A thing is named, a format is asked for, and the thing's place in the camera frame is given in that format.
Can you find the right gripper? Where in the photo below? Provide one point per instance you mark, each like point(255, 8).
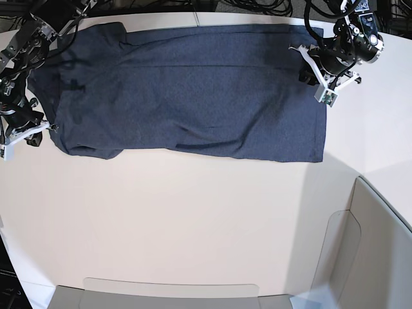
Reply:
point(20, 119)

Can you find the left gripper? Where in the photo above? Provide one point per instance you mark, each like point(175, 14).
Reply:
point(329, 62)

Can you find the dark blue t-shirt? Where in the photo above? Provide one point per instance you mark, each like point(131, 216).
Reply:
point(229, 91)

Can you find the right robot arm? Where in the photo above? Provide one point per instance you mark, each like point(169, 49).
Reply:
point(27, 51)

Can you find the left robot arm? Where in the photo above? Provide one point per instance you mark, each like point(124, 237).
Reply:
point(355, 39)

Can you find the grey panel at bottom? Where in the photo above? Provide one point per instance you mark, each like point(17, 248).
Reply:
point(104, 293)

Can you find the grey panel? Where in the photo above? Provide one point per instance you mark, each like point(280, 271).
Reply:
point(104, 293)
point(365, 260)

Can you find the grey panel at right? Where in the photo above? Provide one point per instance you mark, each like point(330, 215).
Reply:
point(365, 260)

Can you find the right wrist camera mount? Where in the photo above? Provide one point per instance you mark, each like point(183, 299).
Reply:
point(8, 143)

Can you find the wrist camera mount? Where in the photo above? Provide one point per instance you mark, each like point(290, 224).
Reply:
point(328, 87)
point(8, 143)

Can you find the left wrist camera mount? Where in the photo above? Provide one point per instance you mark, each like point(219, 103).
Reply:
point(328, 87)

